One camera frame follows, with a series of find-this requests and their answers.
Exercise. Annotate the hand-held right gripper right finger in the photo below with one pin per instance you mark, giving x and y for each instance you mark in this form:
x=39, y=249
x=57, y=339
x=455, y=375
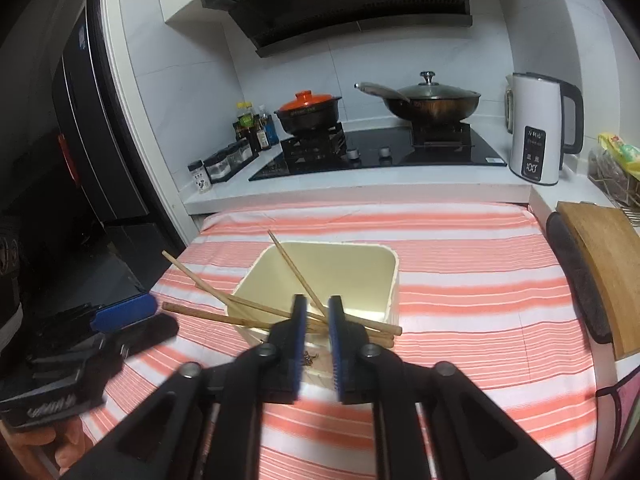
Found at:
x=336, y=350

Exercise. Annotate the wooden chopsticks bundle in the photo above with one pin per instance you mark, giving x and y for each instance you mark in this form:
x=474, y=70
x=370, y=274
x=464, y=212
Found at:
x=382, y=341

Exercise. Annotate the black gas stove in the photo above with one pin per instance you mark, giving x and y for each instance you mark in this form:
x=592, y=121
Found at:
x=390, y=145

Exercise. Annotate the black clay pot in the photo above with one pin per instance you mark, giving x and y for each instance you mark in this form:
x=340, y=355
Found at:
x=310, y=120

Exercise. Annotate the yellow green snack bag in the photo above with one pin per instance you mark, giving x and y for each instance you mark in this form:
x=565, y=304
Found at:
x=622, y=152

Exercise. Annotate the dark refrigerator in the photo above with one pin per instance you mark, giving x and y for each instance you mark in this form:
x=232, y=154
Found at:
x=100, y=135

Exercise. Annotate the black oval pan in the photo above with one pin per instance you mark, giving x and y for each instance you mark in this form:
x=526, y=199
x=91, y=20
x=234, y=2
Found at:
x=575, y=270

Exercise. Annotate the white electric kettle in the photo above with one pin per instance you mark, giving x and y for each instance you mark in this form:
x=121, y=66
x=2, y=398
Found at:
x=537, y=110

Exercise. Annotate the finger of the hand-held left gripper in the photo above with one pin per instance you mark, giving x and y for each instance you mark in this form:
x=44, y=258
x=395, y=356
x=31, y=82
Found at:
x=125, y=311
x=150, y=332

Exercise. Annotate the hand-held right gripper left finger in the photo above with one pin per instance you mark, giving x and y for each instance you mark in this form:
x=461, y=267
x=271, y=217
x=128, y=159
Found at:
x=299, y=340

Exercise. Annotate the white kitchen counter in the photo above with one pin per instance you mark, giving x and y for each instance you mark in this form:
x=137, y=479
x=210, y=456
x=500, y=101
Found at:
x=350, y=191

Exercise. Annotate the wooden chopstick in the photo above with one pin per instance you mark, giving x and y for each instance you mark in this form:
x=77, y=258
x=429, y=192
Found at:
x=200, y=281
x=200, y=313
x=291, y=265
x=385, y=328

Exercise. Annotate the wooden cutting board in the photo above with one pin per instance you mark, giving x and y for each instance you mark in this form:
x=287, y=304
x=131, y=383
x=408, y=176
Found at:
x=605, y=260

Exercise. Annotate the black wok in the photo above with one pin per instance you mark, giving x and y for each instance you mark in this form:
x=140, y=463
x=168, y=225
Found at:
x=430, y=110

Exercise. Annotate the small dark sauce bottle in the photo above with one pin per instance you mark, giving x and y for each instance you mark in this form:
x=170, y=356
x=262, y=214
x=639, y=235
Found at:
x=263, y=139

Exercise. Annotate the glass wok lid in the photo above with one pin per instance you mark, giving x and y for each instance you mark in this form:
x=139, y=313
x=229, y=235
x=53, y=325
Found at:
x=435, y=91

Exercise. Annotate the person's left hand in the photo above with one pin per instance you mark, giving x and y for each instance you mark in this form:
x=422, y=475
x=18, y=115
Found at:
x=70, y=445

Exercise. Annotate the yellow cap sauce bottle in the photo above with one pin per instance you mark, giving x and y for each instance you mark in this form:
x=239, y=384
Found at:
x=246, y=125

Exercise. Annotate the beige utensil box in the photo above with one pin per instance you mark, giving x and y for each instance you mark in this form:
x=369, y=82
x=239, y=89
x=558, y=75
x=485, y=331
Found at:
x=360, y=280

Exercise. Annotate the orange pot lid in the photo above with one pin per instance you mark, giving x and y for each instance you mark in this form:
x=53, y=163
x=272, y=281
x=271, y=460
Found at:
x=306, y=101

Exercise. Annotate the white label spice shaker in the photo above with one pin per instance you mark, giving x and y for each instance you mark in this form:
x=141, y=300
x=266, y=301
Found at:
x=201, y=177

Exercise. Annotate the pink white striped tablecloth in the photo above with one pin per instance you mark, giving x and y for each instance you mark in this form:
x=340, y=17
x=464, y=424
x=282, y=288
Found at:
x=450, y=260

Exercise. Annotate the blue label sauce bottle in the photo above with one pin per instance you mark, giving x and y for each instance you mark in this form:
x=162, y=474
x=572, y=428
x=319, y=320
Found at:
x=270, y=127

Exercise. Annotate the black range hood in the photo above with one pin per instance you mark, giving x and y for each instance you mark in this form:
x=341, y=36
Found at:
x=350, y=0

